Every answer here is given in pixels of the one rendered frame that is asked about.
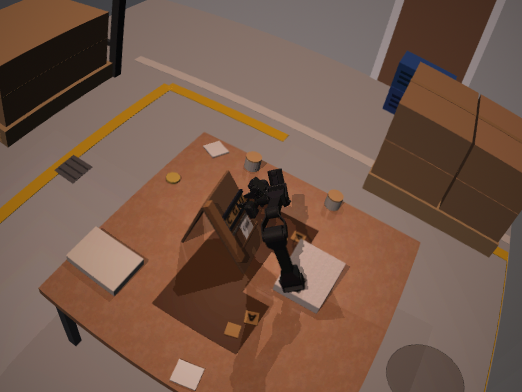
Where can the yellow flat round disc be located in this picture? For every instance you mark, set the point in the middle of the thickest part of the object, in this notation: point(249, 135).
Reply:
point(173, 178)

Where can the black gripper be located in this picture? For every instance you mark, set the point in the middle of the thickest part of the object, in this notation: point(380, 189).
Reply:
point(252, 207)

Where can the dark grey cylindrical container with orange lid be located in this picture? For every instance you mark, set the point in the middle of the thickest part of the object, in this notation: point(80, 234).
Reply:
point(253, 161)
point(333, 200)

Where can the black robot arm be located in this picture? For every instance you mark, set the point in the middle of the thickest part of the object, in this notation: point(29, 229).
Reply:
point(276, 237)

